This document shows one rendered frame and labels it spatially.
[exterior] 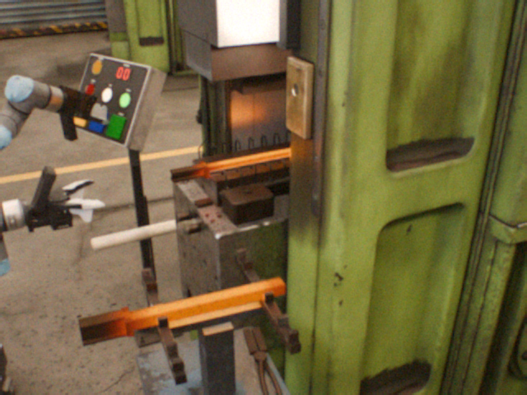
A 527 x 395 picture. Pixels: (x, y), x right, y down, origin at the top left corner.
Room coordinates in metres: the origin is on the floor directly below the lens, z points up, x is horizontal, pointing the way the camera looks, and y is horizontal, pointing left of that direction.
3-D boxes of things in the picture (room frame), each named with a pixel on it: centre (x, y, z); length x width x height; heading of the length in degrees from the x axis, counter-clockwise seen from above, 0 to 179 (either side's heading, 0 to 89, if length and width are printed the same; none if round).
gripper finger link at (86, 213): (1.25, 0.44, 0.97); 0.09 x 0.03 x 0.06; 79
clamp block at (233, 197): (1.33, 0.03, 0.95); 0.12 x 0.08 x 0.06; 115
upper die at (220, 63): (1.56, -0.03, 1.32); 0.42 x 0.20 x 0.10; 115
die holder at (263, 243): (1.51, -0.07, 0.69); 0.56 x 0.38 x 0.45; 115
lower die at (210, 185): (1.56, -0.03, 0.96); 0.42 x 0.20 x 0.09; 115
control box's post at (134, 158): (1.94, 0.46, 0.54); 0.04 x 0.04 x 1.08; 25
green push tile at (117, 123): (1.78, 0.47, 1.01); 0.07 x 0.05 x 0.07; 50
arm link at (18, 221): (1.22, 0.62, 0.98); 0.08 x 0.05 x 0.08; 25
